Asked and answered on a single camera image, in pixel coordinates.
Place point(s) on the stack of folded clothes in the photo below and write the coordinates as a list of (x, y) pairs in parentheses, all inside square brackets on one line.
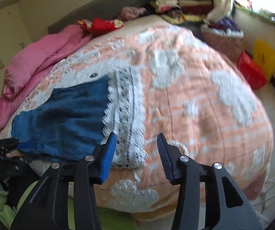
[(175, 4)]

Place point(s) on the blue pants with white lace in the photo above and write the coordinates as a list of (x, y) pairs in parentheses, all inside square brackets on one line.
[(68, 115)]

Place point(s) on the cream bed sheet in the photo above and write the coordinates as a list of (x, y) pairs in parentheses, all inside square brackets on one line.
[(151, 20)]

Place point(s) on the cream curtain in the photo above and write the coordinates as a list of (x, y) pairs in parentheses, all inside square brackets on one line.
[(221, 0)]

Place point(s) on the pink basket of clothes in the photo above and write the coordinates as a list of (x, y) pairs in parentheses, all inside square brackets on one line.
[(223, 43)]

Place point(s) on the orange bear printed blanket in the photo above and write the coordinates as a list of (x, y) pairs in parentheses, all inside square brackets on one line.
[(199, 124)]

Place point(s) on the pink quilt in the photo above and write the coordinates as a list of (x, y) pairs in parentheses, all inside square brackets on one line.
[(36, 62)]

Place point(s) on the grey bed headboard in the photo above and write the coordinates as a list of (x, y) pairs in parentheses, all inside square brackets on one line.
[(80, 12)]

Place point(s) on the red bag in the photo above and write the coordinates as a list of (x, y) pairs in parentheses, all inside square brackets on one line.
[(251, 73)]

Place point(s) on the dark cloth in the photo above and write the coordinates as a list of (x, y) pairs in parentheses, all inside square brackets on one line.
[(20, 186)]

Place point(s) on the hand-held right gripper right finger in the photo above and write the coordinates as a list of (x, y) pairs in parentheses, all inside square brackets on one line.
[(165, 158)]

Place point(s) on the yellow bag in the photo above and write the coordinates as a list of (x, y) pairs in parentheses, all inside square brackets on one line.
[(266, 57)]

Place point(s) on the pink plush toy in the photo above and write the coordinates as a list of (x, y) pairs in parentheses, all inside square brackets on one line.
[(131, 12)]

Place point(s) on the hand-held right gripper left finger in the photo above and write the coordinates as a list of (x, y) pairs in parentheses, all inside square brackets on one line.
[(108, 155)]

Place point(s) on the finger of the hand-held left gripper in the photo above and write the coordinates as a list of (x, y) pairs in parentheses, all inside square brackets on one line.
[(17, 164), (28, 146)]

